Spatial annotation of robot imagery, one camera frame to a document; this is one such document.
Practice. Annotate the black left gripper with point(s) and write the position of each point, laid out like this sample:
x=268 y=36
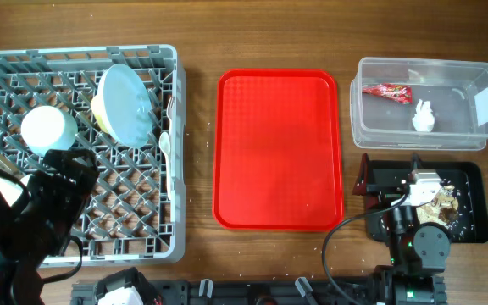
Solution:
x=74 y=197

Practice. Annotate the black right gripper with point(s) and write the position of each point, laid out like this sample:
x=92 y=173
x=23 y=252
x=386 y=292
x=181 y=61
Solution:
x=383 y=195

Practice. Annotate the white napkin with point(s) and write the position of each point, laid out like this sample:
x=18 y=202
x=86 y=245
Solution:
x=423 y=119

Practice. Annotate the food scraps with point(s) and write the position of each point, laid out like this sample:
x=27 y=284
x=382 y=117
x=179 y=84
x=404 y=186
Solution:
x=450 y=209

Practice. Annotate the light blue bowl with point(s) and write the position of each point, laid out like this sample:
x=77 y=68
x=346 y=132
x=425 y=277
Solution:
x=46 y=127

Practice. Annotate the red snack wrapper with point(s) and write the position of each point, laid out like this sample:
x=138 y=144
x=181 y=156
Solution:
x=397 y=93

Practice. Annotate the yellow plastic cup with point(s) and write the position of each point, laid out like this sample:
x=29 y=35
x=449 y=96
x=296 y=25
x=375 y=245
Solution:
x=96 y=110

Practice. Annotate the light blue plate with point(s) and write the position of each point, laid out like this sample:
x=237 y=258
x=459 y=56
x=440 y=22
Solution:
x=126 y=106

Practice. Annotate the white plastic spoon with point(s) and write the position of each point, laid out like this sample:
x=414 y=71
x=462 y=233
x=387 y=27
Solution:
x=165 y=147

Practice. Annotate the white plastic fork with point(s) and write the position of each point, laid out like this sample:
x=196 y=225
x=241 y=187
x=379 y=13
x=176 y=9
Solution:
x=171 y=106

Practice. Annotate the mint green bowl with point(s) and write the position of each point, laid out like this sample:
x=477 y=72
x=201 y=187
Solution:
x=25 y=179

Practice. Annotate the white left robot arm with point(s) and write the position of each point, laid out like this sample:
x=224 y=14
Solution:
x=20 y=282

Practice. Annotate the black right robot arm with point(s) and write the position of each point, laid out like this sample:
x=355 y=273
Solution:
x=418 y=251

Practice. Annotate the grey dishwasher rack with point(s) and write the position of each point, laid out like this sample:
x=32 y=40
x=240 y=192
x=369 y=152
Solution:
x=129 y=219

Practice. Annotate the clear plastic bin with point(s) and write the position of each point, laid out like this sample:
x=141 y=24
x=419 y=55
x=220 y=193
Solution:
x=458 y=95

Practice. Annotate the black plastic tray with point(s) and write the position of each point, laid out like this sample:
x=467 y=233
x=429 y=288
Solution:
x=465 y=176

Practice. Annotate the red plastic tray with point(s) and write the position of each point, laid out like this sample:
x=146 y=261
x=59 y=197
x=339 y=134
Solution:
x=277 y=155

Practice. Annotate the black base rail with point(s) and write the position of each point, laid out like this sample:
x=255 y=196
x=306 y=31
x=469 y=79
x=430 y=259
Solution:
x=364 y=289

